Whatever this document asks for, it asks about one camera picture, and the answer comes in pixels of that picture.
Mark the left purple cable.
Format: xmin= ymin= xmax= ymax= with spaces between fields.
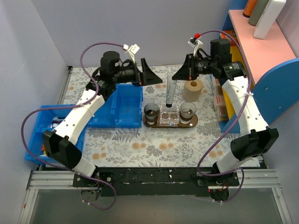
xmin=21 ymin=42 xmax=128 ymax=210

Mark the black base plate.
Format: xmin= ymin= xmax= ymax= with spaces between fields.
xmin=73 ymin=168 xmax=235 ymax=197

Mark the white toothpaste tube black cap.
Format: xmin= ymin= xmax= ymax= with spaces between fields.
xmin=166 ymin=74 xmax=177 ymax=108

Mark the clear acrylic holder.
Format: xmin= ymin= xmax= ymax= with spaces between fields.
xmin=159 ymin=105 xmax=180 ymax=127

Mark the orange snack box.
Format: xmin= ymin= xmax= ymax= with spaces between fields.
xmin=220 ymin=30 xmax=239 ymax=46

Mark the aluminium rail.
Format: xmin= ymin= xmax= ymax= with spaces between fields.
xmin=19 ymin=169 xmax=290 ymax=224

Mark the purple cable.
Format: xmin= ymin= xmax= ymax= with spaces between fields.
xmin=21 ymin=42 xmax=128 ymax=210
xmin=196 ymin=30 xmax=252 ymax=203

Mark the blue toiletry bin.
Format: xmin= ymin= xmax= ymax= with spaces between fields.
xmin=28 ymin=105 xmax=71 ymax=165

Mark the clear glass cup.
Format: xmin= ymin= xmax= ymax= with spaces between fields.
xmin=180 ymin=102 xmax=197 ymax=124

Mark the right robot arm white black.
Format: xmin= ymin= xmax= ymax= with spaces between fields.
xmin=172 ymin=39 xmax=279 ymax=186

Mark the colourful shelf unit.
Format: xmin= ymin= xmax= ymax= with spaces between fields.
xmin=222 ymin=0 xmax=299 ymax=124

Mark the brown toilet paper roll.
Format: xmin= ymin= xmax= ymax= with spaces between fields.
xmin=182 ymin=79 xmax=203 ymax=102

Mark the orange bottle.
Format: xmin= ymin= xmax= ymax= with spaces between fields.
xmin=242 ymin=0 xmax=258 ymax=18

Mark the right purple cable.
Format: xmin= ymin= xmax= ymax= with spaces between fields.
xmin=196 ymin=30 xmax=252 ymax=203

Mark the oval wooden tray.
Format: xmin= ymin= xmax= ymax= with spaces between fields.
xmin=142 ymin=111 xmax=199 ymax=128

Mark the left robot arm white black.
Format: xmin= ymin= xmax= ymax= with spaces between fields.
xmin=43 ymin=51 xmax=162 ymax=187

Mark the blue double bin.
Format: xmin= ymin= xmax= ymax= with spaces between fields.
xmin=87 ymin=84 xmax=143 ymax=128

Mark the grey bottle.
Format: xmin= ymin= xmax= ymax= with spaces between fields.
xmin=248 ymin=0 xmax=269 ymax=26

